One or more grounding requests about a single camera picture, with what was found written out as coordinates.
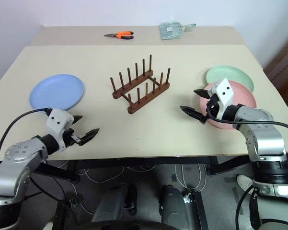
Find white shoe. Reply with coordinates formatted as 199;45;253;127
237;174;254;192

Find green plate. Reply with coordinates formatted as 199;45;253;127
205;66;254;93

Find dark rounded robot leg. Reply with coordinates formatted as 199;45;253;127
159;184;202;230
91;183;138;225

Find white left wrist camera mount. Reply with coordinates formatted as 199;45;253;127
46;108;75;150

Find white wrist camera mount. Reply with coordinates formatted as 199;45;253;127
207;78;234;120
46;108;75;150

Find orange handled pliers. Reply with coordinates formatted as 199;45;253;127
104;31;135;40

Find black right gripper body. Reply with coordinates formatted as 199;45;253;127
199;94;220;124

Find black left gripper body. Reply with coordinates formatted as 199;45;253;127
62;128;84;148

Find wooden dish rack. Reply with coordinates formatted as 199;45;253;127
109;54;171;115

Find pink red plate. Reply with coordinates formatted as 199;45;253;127
198;80;257;130

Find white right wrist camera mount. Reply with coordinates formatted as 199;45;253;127
207;78;234;120

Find blue plate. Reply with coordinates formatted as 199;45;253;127
29;73;85;112

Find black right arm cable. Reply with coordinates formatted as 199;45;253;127
205;102;288;138

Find black cable at robot side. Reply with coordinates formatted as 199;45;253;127
235;185;256;230

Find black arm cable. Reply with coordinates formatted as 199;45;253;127
205;102;288;138
0;108;51;161

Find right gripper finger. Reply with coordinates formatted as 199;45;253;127
193;89;211;99
179;105;205;123

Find black metal table frame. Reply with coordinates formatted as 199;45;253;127
31;155;252;230

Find clear bag with green items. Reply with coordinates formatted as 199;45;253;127
159;21;197;40

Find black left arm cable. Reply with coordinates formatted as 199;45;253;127
0;108;51;161

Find white floor cable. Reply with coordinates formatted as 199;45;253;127
77;166;125;183
174;163;208;192

